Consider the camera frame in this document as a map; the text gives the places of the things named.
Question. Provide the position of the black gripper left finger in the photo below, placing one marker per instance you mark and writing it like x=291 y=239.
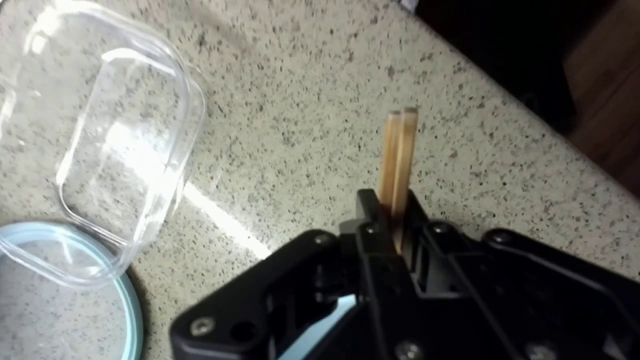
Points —
x=311 y=285

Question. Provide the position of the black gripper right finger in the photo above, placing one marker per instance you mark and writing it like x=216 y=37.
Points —
x=537 y=300

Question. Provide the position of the wooden chopstick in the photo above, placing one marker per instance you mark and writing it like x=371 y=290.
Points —
x=405 y=155
x=389 y=158

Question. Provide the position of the clear square glass bowl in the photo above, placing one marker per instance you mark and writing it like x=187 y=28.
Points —
x=99 y=116

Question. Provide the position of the light blue plate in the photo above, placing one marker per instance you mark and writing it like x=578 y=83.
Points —
x=44 y=318

